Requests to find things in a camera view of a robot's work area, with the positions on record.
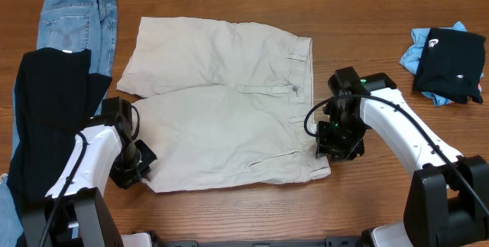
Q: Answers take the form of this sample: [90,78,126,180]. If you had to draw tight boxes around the light blue denim jeans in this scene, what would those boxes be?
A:
[1,0,118,247]

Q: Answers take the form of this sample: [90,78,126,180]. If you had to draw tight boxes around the light blue folded garment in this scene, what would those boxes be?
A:
[400,21,482,106]

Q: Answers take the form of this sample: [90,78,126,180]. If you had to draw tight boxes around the beige khaki shorts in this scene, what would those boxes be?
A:
[117,17,331,193]

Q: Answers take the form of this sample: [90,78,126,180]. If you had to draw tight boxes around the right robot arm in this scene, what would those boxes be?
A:
[316,67,488,247]

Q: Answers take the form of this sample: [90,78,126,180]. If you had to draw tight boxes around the black folded shorts with logo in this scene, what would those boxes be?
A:
[413,28,486,104]

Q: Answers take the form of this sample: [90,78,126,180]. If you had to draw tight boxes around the black garment on left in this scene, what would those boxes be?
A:
[7,47,112,215]

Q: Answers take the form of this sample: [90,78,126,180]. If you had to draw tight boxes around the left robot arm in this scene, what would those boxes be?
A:
[21,97,160,247]

